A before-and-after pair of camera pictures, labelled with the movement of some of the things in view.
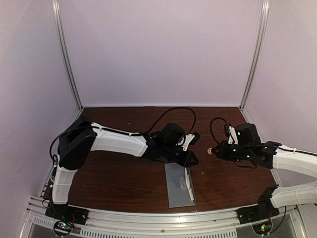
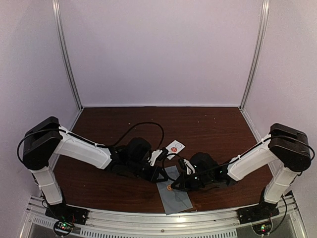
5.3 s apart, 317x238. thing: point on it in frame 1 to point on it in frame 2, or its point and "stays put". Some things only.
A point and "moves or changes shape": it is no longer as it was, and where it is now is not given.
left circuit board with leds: (62, 227) stays put
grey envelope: (179, 192) moves or changes shape
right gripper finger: (217, 149) to (182, 185)
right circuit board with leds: (262, 228) stays put
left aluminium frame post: (56, 10) stays put
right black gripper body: (243, 152) to (194, 184)
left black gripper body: (169, 150) to (134, 168)
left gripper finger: (191, 160) to (160, 170)
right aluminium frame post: (257, 55) stays put
